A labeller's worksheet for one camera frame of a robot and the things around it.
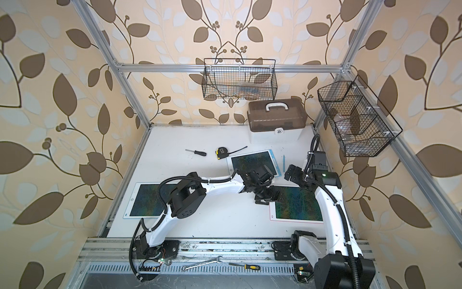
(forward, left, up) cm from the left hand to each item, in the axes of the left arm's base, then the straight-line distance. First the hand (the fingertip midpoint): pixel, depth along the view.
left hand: (278, 201), depth 82 cm
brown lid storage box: (+50, -5, +5) cm, 50 cm away
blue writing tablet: (+25, +10, -5) cm, 28 cm away
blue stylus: (+24, -8, -5) cm, 26 cm away
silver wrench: (-25, +39, -6) cm, 47 cm away
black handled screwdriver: (+31, +43, -5) cm, 54 cm away
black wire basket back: (+56, +19, +29) cm, 66 cm away
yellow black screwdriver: (-25, +15, -5) cm, 29 cm away
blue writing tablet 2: (+2, +67, -7) cm, 67 cm away
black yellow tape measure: (+30, +28, -3) cm, 42 cm away
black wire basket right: (+22, -32, +29) cm, 49 cm away
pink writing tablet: (0, -10, -5) cm, 11 cm away
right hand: (+7, -7, +10) cm, 14 cm away
